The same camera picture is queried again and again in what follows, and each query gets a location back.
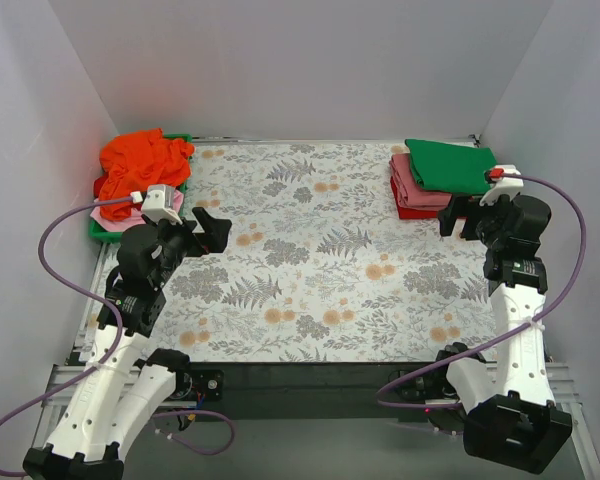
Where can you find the folded dusty pink t shirt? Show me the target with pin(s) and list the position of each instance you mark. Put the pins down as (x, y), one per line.
(401, 173)

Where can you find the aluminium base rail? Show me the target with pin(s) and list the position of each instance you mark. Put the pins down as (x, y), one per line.
(286, 391)

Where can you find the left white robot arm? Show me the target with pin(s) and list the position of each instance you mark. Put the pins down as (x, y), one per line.
(102, 420)

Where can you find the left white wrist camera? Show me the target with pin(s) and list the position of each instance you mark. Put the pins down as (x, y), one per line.
(157, 204)

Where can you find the folded red t shirt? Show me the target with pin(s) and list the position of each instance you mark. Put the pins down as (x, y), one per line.
(422, 205)

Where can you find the orange t shirt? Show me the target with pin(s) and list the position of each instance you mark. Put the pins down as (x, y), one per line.
(135, 161)

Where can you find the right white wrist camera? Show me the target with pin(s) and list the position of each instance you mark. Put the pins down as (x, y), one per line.
(504, 180)

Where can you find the folded green t shirt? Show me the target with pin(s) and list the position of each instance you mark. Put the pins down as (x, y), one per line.
(449, 168)

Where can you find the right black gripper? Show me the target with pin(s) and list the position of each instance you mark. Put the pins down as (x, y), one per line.
(469, 223)

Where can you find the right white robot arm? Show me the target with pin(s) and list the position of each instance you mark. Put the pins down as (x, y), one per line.
(511, 418)

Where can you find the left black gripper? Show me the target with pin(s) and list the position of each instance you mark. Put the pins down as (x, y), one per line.
(191, 240)

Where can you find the red t shirt in bin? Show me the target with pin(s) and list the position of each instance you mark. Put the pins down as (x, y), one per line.
(98, 184)

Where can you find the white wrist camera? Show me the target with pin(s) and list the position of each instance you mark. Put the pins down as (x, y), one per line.
(504, 180)
(157, 204)

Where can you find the green plastic bin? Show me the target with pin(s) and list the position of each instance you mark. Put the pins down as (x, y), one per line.
(109, 222)

